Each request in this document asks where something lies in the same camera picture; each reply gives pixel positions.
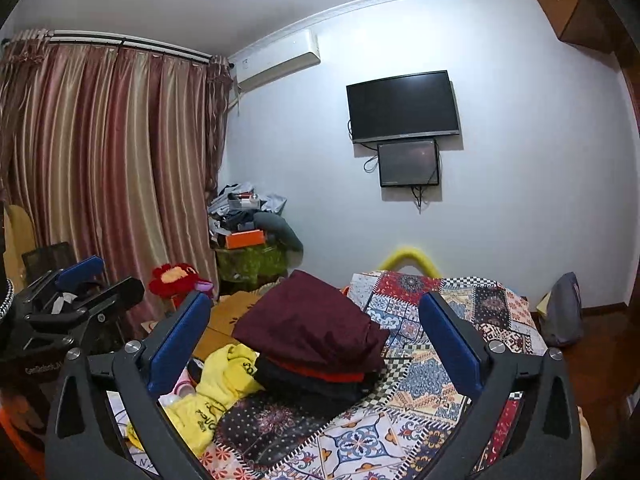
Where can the beige board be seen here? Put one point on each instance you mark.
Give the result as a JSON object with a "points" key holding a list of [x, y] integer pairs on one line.
{"points": [[17, 232]]}

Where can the printed white sheet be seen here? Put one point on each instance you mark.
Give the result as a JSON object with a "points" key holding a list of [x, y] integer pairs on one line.
{"points": [[120, 415]]}

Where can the pink cup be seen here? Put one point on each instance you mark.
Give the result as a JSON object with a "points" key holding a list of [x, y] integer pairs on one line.
{"points": [[205, 286]]}

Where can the black mesh chair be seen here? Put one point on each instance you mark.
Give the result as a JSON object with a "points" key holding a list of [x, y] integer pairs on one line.
{"points": [[45, 257]]}

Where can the red garment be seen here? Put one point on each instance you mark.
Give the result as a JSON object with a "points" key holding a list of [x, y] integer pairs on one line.
{"points": [[335, 376]]}

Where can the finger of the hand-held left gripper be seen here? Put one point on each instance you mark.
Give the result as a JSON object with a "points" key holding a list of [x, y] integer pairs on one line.
{"points": [[80, 266], [117, 292]]}

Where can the pink white bottle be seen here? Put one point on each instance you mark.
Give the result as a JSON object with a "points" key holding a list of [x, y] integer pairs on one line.
{"points": [[180, 391]]}

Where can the small black wall monitor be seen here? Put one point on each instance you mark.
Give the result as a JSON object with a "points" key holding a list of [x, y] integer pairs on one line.
{"points": [[408, 162]]}

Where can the wall-mounted black television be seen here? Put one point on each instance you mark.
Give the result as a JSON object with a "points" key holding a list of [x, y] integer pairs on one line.
{"points": [[402, 105]]}

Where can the maroon shirt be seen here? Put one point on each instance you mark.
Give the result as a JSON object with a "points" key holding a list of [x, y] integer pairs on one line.
{"points": [[310, 315]]}

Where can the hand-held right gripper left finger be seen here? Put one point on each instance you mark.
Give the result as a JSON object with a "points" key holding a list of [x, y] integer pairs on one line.
{"points": [[180, 345]]}

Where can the yellow garment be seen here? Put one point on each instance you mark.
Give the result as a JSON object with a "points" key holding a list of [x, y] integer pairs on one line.
{"points": [[220, 375]]}

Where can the patchwork printed blanket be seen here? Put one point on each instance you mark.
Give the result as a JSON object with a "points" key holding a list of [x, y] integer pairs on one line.
{"points": [[395, 400]]}

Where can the red plush flower toy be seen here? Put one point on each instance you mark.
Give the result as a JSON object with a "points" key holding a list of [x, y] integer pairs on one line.
{"points": [[175, 277]]}

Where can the orange box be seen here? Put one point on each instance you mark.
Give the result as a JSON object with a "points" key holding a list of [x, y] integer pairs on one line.
{"points": [[245, 239]]}

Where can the white air conditioner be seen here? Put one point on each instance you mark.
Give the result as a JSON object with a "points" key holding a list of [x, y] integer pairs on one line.
{"points": [[280, 60]]}

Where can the striped pink gold curtain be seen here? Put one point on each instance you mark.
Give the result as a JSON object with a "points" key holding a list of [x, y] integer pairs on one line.
{"points": [[115, 170]]}

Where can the brown cardboard box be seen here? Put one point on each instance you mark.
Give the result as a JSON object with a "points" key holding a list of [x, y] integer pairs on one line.
{"points": [[225, 320]]}

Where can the green patterned cloth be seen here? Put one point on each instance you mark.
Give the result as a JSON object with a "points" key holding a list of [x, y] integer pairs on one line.
{"points": [[250, 265]]}

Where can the grey bag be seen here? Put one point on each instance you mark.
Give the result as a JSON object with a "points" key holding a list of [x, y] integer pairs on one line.
{"points": [[564, 310]]}

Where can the pile of papers and boxes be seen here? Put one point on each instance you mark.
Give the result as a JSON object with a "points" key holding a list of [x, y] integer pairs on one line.
{"points": [[240, 205]]}

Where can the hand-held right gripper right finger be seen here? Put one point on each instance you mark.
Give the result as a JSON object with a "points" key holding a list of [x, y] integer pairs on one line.
{"points": [[450, 345]]}

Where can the black garment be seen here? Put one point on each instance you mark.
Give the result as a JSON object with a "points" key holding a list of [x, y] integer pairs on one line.
{"points": [[310, 391]]}

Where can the yellow foam tube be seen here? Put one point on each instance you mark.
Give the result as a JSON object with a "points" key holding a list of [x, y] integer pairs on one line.
{"points": [[405, 255]]}

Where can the white curtain rod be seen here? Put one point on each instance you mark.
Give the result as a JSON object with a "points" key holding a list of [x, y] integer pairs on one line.
{"points": [[125, 42]]}

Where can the peach bed sheet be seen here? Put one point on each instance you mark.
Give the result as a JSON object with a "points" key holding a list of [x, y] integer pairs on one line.
{"points": [[587, 440]]}

